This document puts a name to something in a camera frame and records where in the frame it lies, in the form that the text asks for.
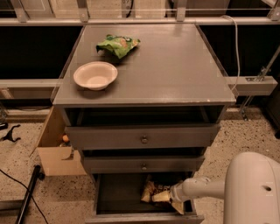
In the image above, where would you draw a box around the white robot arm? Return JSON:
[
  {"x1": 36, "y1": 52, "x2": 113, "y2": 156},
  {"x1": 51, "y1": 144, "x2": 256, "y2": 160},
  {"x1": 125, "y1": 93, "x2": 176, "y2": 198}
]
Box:
[{"x1": 152, "y1": 152, "x2": 280, "y2": 224}]

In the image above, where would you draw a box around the orange ball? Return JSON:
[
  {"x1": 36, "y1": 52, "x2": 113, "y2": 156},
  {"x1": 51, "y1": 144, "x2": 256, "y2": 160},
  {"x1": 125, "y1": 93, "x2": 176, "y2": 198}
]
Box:
[{"x1": 62, "y1": 135, "x2": 69, "y2": 143}]

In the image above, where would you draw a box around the brown chip bag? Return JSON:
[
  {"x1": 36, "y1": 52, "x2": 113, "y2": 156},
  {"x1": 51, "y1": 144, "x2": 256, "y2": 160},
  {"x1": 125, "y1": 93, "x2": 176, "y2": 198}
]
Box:
[{"x1": 141, "y1": 175, "x2": 185, "y2": 214}]

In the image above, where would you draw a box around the white cable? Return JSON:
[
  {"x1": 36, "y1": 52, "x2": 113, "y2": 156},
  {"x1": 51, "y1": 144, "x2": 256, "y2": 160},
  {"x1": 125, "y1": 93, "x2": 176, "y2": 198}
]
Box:
[{"x1": 221, "y1": 15, "x2": 242, "y2": 91}]

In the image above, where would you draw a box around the black metal bar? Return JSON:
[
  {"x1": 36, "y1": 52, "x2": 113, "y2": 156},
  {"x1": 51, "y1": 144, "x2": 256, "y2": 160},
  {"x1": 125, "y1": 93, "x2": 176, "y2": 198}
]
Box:
[{"x1": 16, "y1": 165, "x2": 41, "y2": 224}]

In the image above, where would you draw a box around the grey drawer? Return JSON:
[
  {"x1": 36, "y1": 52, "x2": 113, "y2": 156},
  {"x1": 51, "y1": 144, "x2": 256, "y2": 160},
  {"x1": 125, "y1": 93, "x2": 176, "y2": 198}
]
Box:
[
  {"x1": 66, "y1": 124, "x2": 221, "y2": 150},
  {"x1": 85, "y1": 172, "x2": 204, "y2": 224},
  {"x1": 83, "y1": 156, "x2": 205, "y2": 173}
]

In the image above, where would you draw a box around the white paper bowl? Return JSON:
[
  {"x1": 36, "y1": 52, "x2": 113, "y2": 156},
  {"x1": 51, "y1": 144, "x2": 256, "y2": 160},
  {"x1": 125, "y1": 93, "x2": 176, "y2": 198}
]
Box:
[{"x1": 73, "y1": 61, "x2": 118, "y2": 90}]

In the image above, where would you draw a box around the grey drawer cabinet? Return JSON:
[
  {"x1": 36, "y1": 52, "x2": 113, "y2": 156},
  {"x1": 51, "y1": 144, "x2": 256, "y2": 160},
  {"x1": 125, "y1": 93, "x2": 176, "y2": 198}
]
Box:
[{"x1": 53, "y1": 24, "x2": 235, "y2": 164}]

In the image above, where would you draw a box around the grey bottom drawer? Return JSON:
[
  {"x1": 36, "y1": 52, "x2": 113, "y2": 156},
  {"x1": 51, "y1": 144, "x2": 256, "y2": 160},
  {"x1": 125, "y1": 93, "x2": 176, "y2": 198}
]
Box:
[{"x1": 85, "y1": 172, "x2": 204, "y2": 224}]

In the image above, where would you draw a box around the black floor cable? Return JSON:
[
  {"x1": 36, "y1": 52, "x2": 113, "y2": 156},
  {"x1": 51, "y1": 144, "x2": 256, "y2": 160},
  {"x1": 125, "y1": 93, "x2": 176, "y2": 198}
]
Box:
[{"x1": 0, "y1": 168, "x2": 49, "y2": 224}]

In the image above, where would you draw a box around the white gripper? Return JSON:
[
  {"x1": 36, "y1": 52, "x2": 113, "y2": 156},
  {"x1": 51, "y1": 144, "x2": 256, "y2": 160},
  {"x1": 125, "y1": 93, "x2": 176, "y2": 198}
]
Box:
[{"x1": 151, "y1": 177, "x2": 210, "y2": 202}]

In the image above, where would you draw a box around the grey top drawer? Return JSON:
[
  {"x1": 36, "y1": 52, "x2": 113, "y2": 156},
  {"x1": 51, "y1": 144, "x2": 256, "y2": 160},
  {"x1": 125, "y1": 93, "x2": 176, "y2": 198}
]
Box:
[{"x1": 66, "y1": 124, "x2": 221, "y2": 150}]

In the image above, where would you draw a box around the black clamp tool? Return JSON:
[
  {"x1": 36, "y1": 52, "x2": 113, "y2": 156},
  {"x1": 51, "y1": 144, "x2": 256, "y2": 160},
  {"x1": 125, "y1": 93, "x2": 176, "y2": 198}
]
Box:
[{"x1": 0, "y1": 125, "x2": 20, "y2": 143}]

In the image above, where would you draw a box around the cardboard box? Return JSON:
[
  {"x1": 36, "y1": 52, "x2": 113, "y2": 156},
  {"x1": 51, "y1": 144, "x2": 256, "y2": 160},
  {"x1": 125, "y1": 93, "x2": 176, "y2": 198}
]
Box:
[{"x1": 34, "y1": 107, "x2": 86, "y2": 176}]

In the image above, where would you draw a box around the green chip bag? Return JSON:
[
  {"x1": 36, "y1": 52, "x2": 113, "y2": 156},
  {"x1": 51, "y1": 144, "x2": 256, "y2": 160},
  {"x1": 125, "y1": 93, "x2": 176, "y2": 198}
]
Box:
[{"x1": 95, "y1": 34, "x2": 140, "y2": 59}]

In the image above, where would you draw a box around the grey middle drawer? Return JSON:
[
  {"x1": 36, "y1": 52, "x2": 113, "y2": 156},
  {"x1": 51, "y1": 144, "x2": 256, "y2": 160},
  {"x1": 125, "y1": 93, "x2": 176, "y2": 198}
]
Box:
[{"x1": 83, "y1": 156, "x2": 205, "y2": 173}]

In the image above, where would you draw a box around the metal rail frame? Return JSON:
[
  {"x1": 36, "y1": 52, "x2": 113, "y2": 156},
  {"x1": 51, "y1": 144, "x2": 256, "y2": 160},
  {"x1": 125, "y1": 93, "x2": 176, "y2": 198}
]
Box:
[{"x1": 0, "y1": 0, "x2": 280, "y2": 100}]

